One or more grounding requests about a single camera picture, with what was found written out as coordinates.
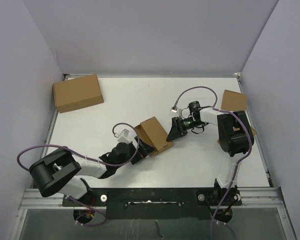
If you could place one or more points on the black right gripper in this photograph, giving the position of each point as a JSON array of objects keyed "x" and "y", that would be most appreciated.
[{"x": 177, "y": 130}]

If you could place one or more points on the cardboard box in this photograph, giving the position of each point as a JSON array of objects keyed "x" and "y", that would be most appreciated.
[
  {"x": 77, "y": 93},
  {"x": 153, "y": 134},
  {"x": 234, "y": 101},
  {"x": 254, "y": 132}
]

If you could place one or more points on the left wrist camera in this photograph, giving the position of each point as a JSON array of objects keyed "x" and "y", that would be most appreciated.
[{"x": 123, "y": 136}]

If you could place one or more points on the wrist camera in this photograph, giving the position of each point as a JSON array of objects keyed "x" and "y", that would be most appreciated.
[
  {"x": 176, "y": 110},
  {"x": 123, "y": 136}
]

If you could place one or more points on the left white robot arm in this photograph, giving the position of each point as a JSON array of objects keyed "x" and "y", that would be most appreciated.
[{"x": 61, "y": 172}]

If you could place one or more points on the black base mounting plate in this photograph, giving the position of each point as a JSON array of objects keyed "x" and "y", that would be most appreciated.
[{"x": 156, "y": 203}]

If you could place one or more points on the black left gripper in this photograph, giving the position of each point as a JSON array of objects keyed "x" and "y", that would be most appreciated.
[{"x": 143, "y": 150}]

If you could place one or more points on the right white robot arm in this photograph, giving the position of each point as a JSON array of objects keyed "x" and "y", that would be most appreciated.
[{"x": 235, "y": 136}]

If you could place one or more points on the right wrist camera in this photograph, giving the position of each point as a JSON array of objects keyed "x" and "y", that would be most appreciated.
[{"x": 176, "y": 110}]

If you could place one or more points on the aluminium table frame rail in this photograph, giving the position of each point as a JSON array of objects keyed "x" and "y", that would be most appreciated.
[{"x": 193, "y": 161}]

